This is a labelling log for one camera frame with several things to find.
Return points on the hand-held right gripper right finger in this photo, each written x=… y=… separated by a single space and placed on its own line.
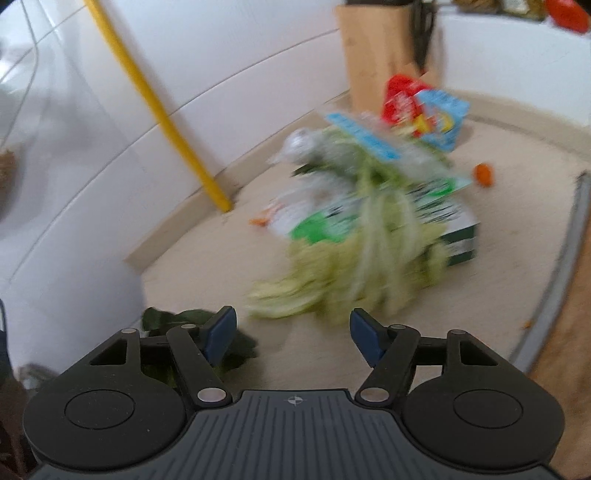
x=364 y=336

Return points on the clear plastic wrap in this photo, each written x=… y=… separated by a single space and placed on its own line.
x=300 y=145

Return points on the orange peel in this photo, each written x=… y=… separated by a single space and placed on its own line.
x=484 y=174

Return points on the red blue drink carton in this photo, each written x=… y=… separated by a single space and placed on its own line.
x=406 y=104

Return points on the wooden knife block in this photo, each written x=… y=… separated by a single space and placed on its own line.
x=378 y=50

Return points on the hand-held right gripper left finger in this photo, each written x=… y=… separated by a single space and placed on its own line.
x=222 y=333

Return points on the blue white packet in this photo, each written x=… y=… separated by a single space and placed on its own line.
x=364 y=136

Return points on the red tomato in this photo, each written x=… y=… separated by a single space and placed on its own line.
x=570 y=14

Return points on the yellow pipe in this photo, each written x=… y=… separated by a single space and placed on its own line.
x=157 y=106

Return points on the metal sink rim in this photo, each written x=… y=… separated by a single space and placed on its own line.
x=551 y=304

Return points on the white foam fruit net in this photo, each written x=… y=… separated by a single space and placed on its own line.
x=304 y=203

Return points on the white green milk carton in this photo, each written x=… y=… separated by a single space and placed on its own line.
x=457 y=240

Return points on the napa cabbage leaves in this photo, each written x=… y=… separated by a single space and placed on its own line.
x=369 y=258

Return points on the dark green leaves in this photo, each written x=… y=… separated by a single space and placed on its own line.
x=180 y=323

